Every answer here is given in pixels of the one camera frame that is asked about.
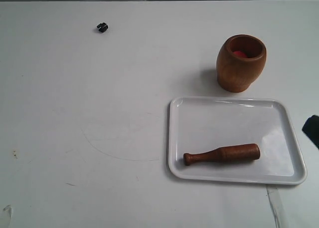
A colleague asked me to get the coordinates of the small black plastic clip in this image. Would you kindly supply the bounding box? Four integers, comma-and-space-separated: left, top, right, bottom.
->
97, 22, 109, 33

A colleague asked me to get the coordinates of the red object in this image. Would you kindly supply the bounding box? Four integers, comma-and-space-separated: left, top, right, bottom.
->
233, 50, 248, 58

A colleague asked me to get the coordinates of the brown wooden pestle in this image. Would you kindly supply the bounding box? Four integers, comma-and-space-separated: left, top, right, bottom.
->
183, 143, 261, 166

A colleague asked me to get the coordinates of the white plastic tray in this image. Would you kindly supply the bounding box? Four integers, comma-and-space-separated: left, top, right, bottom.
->
167, 97, 307, 186

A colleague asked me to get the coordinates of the wooden mortar cup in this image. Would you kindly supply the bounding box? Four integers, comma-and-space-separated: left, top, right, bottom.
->
216, 34, 267, 93

